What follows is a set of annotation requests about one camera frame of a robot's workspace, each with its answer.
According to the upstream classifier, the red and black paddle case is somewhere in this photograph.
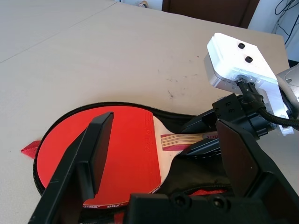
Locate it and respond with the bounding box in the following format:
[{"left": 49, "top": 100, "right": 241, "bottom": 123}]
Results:
[{"left": 20, "top": 101, "right": 236, "bottom": 224}]

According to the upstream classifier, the black hanging wall cable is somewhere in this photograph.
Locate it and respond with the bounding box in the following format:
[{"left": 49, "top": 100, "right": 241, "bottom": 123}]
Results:
[{"left": 274, "top": 0, "right": 299, "bottom": 45}]

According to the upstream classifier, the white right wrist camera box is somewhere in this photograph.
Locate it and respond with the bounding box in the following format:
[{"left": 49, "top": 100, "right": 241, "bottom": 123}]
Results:
[{"left": 203, "top": 32, "right": 295, "bottom": 136}]

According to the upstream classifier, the brown wooden panel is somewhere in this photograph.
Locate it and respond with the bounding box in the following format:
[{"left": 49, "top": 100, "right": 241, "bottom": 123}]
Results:
[{"left": 162, "top": 0, "right": 260, "bottom": 29}]

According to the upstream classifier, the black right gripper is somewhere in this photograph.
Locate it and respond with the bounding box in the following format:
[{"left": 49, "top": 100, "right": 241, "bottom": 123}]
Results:
[{"left": 179, "top": 93, "right": 278, "bottom": 160}]

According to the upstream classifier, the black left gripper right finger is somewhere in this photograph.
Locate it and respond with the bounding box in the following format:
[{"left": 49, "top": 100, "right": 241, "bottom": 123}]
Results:
[{"left": 216, "top": 119, "right": 299, "bottom": 224}]

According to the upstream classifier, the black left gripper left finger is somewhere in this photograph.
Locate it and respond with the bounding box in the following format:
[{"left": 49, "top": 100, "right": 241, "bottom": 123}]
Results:
[{"left": 28, "top": 111, "right": 114, "bottom": 224}]

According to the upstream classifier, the red ping-pong paddle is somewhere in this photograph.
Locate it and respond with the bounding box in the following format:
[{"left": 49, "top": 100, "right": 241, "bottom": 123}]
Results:
[{"left": 36, "top": 106, "right": 219, "bottom": 210}]

